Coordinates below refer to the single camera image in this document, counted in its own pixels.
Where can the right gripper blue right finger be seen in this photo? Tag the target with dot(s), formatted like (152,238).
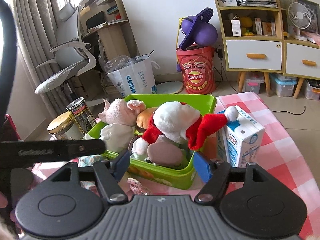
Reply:
(214,175)

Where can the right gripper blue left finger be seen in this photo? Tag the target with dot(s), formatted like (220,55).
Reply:
(106,183)

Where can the white cloth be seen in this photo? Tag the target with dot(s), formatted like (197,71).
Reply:
(115,136)

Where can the pink pig plush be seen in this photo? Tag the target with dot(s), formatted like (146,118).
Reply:
(121,112)

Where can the santa hat white plush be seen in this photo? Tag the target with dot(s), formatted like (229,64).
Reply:
(180,123)

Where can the hamburger plush toy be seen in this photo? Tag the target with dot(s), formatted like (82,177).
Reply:
(143,119)

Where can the white bunny plush blue dress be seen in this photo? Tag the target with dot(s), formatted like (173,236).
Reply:
(127,183)

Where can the person's left hand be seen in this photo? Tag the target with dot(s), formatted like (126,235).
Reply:
(5,212)

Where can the blue white milk carton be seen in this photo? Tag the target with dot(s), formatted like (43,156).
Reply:
(240,139)

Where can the gold lid cookie jar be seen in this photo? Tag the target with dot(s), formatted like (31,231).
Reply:
(64,128)

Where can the yellow black drink can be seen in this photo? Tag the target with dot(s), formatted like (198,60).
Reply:
(82,115)

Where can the pink checkered tablecloth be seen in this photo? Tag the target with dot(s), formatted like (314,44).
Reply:
(278,154)

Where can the white paper shopping bag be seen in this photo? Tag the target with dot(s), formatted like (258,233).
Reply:
(132,75)

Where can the clear storage box blue lid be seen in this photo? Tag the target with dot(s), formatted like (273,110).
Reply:
(281,85)

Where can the grey office chair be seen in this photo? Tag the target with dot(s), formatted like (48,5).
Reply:
(71,53)

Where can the red chips bucket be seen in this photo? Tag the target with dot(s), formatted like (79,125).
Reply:
(196,65)

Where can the low wooden drawer cabinet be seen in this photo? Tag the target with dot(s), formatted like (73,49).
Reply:
(301,60)

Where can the purple jumping ball toy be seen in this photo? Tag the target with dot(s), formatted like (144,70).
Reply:
(198,30)

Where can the tall wooden shelf cabinet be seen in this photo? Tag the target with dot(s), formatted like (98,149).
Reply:
(253,41)

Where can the black framed picture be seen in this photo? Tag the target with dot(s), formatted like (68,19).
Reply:
(313,9)

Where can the white desk fan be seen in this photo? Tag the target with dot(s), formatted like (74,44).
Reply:
(300,18)

